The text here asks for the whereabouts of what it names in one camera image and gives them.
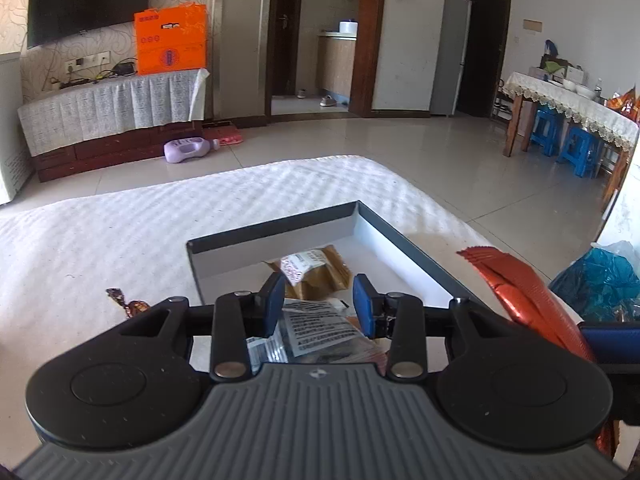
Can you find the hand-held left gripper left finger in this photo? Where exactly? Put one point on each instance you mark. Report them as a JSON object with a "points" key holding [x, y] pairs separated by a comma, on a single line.
{"points": [[272, 305]]}

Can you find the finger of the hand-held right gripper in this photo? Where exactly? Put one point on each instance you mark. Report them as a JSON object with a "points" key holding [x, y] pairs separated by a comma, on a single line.
{"points": [[612, 345]]}

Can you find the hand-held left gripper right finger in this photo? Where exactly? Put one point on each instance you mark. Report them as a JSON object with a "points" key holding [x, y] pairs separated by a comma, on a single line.
{"points": [[364, 307]]}

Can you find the grey printed snack packet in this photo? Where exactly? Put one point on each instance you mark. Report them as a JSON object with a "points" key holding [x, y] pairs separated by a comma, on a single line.
{"points": [[320, 330]]}

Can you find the olive pastry packet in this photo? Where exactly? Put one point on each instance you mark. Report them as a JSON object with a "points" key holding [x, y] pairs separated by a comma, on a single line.
{"points": [[322, 270]]}

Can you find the grey shallow box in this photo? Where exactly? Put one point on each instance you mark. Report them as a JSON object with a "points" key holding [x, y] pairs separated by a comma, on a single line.
{"points": [[280, 240]]}

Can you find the long orange snack packet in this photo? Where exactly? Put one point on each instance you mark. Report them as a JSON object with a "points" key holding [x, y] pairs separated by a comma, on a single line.
{"points": [[525, 290]]}

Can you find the blue plastic bag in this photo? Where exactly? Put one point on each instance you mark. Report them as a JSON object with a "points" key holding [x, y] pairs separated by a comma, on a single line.
{"points": [[595, 280]]}

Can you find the brown wrapped candy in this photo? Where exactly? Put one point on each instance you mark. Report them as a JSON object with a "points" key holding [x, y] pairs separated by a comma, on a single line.
{"points": [[115, 296], [136, 307]]}

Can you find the pink floor item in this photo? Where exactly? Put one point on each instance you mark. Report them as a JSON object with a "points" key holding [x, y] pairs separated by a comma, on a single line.
{"points": [[229, 136]]}

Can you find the purple detergent bottle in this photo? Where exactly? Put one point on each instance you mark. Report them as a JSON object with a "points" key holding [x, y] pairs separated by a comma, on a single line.
{"points": [[185, 150]]}

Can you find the dark wooden tv cabinet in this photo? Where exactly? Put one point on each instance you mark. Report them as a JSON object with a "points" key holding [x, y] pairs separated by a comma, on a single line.
{"points": [[100, 152]]}

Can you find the wooden dining table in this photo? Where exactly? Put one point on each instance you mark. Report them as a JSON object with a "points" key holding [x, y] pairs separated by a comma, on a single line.
{"points": [[512, 125]]}

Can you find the orange snack bags on table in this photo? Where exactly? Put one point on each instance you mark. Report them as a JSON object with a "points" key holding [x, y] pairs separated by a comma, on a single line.
{"points": [[625, 105]]}

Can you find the wooden kitchen cabinet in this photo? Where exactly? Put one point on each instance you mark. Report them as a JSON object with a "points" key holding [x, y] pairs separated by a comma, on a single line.
{"points": [[337, 65]]}

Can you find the lace tablecloth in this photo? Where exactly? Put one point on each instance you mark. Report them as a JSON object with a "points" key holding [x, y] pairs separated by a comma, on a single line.
{"points": [[560, 100]]}

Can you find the white bowls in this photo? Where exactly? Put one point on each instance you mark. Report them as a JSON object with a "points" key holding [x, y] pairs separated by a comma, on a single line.
{"points": [[580, 89]]}

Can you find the white printed cabinet cloth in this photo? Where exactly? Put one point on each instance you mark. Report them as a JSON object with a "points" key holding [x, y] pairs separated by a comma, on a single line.
{"points": [[100, 107]]}

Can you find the grey refrigerator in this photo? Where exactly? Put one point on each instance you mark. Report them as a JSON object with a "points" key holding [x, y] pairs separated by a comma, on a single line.
{"points": [[450, 55]]}

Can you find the black set-top box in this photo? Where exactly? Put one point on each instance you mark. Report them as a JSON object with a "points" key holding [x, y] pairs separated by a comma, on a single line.
{"points": [[125, 69]]}

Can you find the white roll on counter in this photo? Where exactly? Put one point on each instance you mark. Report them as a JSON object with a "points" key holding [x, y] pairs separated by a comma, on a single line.
{"points": [[348, 28]]}

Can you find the boxes on dining table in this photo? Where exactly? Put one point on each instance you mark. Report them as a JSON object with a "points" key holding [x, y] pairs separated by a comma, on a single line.
{"points": [[555, 70]]}

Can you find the orange cardboard box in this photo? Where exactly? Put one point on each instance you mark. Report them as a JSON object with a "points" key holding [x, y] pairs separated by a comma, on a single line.
{"points": [[172, 40]]}

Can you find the white chest freezer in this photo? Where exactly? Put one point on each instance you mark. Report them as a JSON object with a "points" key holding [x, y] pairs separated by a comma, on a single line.
{"points": [[12, 135]]}

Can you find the white wall power sockets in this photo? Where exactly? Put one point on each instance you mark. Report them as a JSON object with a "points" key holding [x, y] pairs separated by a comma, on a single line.
{"points": [[87, 61]]}

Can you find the beige wall plaque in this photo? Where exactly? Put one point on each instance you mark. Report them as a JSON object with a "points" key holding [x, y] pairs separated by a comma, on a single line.
{"points": [[533, 26]]}

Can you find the black wall television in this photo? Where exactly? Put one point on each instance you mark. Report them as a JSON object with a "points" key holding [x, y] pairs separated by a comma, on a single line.
{"points": [[85, 0]]}

